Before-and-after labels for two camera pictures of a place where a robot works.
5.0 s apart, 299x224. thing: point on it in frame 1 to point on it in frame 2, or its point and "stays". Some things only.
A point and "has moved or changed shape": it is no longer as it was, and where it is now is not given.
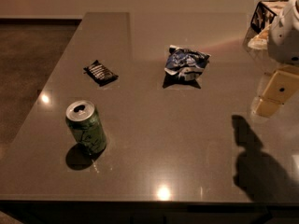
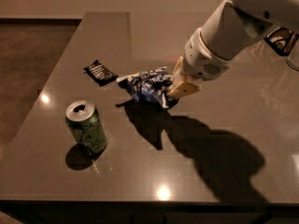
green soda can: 86,126 stays
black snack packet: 101,74 stays
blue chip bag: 185,63 has moved or changed shape
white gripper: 285,36 to 202,61
